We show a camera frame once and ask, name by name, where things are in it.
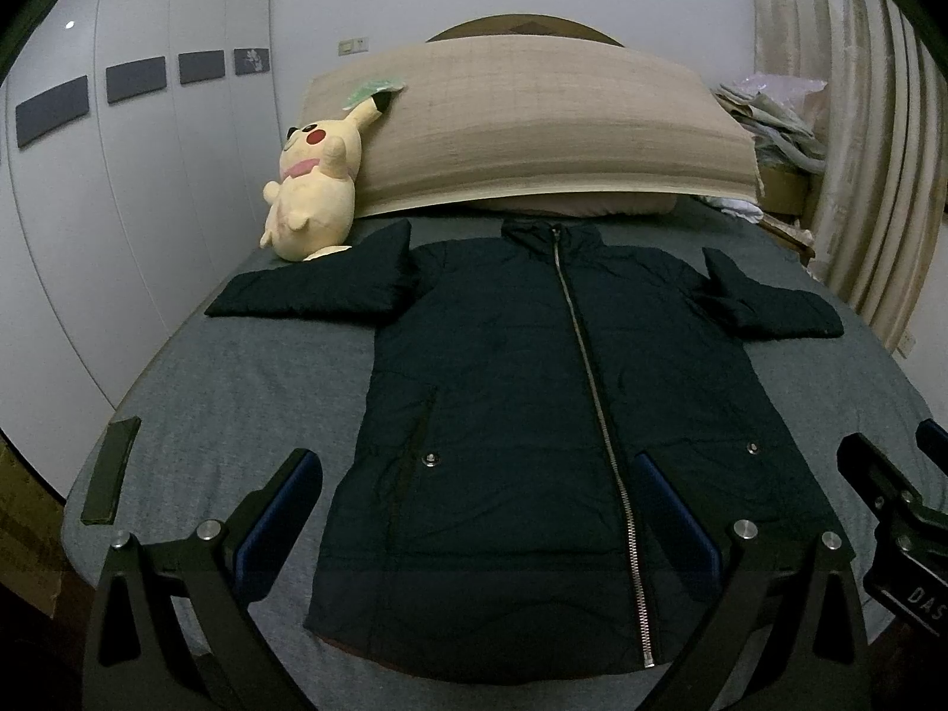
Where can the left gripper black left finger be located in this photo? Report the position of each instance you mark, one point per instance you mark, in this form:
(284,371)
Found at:
(171,627)

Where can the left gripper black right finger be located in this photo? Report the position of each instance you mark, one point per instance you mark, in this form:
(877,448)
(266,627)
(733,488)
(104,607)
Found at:
(757,543)

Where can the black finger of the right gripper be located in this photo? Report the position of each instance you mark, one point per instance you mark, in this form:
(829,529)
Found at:
(933,441)
(881,486)

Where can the dark navy puffer jacket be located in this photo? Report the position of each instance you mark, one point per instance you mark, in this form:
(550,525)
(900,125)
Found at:
(559,438)

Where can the pile of clothes and bags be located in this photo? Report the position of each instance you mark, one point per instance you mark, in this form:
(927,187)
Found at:
(784,114)

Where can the cardboard box by bed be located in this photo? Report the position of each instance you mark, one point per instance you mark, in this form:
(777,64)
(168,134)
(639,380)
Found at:
(33,562)

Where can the wooden bedside cabinet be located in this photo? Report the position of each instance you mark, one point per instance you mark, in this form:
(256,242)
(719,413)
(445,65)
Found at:
(782,196)

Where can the beige pillow under mat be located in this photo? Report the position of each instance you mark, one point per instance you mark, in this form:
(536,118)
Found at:
(584,205)

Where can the beige pleated curtain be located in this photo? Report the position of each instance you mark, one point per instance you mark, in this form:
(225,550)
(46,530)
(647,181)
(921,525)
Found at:
(877,216)

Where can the yellow Pikachu plush toy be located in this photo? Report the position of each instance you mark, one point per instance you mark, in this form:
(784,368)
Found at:
(311,207)

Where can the green patterned cloth piece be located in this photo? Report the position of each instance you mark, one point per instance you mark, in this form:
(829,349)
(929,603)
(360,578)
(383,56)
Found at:
(369,88)

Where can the white wall socket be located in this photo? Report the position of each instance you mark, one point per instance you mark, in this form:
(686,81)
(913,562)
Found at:
(352,46)

